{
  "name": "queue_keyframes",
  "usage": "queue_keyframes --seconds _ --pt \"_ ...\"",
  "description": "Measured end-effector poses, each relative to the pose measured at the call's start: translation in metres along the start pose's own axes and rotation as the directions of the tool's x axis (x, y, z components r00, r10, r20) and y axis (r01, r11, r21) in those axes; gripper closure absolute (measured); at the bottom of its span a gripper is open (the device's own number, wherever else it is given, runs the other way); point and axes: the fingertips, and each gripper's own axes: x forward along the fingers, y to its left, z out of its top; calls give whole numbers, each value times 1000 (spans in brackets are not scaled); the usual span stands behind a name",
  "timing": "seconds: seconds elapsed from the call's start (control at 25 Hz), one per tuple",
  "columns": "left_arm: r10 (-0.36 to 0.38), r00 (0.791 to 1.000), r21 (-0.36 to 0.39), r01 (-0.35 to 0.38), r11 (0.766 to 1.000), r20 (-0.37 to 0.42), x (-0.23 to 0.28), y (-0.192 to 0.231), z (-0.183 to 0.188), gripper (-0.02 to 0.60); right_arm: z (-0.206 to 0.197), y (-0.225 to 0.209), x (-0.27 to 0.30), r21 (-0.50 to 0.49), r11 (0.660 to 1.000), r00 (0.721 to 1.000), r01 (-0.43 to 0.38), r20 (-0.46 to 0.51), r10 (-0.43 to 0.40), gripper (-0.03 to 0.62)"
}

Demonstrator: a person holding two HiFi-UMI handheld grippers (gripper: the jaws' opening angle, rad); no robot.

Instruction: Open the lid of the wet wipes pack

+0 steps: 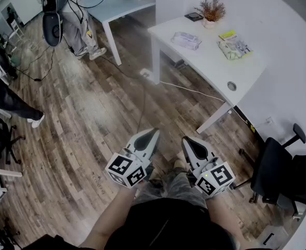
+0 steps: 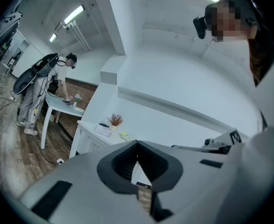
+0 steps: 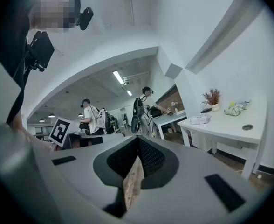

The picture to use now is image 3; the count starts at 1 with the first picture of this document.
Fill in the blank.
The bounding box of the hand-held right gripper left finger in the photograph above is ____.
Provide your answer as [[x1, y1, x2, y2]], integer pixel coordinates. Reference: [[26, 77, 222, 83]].
[[35, 135, 138, 224]]

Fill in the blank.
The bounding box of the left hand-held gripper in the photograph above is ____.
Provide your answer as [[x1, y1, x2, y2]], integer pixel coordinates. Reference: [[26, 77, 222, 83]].
[[48, 117, 104, 151]]

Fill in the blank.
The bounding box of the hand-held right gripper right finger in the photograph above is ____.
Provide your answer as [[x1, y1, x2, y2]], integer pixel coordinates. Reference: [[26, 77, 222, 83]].
[[125, 135, 270, 224]]

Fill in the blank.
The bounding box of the purple packet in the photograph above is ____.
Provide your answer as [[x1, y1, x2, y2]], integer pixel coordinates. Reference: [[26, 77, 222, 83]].
[[189, 113, 212, 126]]

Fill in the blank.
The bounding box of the person's left forearm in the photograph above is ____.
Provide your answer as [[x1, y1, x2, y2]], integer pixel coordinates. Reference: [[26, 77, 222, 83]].
[[12, 114, 56, 153]]

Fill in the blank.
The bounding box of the green wet wipe pack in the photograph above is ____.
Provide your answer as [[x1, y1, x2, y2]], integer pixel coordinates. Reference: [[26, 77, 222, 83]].
[[224, 99, 252, 115]]

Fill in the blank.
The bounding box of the white desk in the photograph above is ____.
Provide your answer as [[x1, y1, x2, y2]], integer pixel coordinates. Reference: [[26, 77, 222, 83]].
[[177, 96, 268, 181]]

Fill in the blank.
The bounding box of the blue-topped white table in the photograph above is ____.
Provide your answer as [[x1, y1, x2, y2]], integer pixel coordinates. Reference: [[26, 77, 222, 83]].
[[153, 112, 188, 140]]

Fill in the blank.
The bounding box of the dried plant in white vase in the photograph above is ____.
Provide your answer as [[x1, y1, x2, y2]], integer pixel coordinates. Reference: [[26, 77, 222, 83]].
[[201, 88, 222, 112]]

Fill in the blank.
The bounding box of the long ceiling light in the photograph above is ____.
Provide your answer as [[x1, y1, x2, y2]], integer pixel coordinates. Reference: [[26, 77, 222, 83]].
[[112, 70, 125, 85]]

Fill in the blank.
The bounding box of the black chest-mounted device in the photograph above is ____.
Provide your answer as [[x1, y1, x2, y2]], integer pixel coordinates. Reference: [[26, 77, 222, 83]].
[[25, 30, 55, 72]]

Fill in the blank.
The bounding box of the person's black shirt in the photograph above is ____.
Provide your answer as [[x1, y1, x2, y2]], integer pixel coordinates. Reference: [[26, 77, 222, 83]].
[[0, 8, 30, 125]]

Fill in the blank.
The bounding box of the black head-worn camera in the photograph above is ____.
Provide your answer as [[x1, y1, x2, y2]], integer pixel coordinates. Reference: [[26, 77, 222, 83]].
[[75, 7, 94, 31]]

